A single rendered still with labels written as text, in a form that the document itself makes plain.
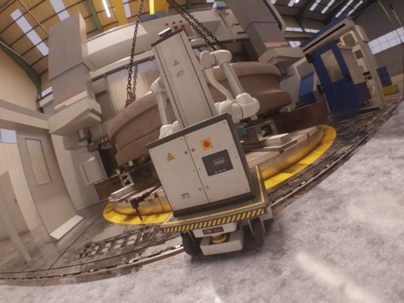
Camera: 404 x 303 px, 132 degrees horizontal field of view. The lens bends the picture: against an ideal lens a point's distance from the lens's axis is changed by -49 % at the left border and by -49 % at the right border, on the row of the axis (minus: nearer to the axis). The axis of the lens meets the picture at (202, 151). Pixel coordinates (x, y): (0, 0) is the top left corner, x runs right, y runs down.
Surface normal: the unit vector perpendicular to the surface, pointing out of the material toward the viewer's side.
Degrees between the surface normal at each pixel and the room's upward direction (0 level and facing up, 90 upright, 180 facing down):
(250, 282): 0
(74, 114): 90
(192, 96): 90
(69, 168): 90
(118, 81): 90
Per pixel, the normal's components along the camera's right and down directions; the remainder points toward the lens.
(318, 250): -0.35, -0.94
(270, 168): 0.18, 0.00
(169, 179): -0.25, 0.16
